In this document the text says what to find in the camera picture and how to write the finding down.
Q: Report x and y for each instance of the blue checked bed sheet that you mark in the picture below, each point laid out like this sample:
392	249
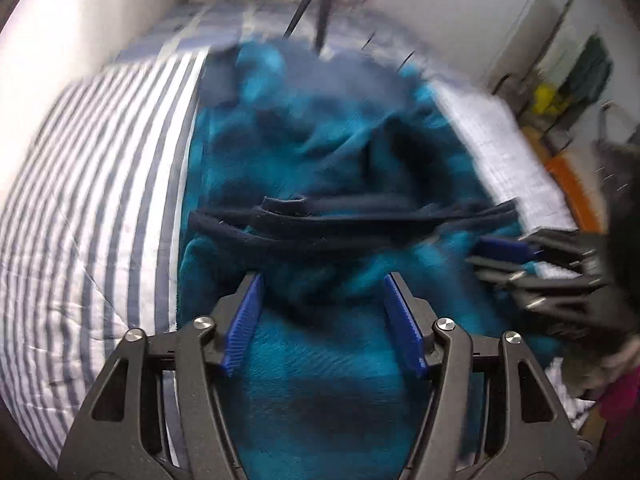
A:
210	20

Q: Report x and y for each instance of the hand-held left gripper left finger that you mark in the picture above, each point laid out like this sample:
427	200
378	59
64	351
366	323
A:
245	325

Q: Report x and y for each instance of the black tripod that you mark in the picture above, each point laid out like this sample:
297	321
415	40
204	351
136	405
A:
300	10

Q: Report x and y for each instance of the magenta clothing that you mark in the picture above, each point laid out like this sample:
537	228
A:
622	395

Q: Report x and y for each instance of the yellow bag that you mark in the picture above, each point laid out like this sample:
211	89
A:
545	97

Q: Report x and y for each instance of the orange board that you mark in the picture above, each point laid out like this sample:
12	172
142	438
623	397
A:
570	185

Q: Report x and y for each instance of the blue white striped duvet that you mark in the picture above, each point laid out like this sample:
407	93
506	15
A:
100	185

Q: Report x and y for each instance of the white cabinet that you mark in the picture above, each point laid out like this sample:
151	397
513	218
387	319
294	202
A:
525	35

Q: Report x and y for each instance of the teal plaid fleece robe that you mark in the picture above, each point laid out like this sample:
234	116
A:
325	170

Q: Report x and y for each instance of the green hanging cloth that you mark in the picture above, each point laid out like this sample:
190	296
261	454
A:
592	67

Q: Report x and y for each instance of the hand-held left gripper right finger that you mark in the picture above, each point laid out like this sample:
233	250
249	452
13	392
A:
405	330

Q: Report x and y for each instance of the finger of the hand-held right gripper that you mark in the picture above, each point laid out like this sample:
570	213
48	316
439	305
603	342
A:
502	248
550	287

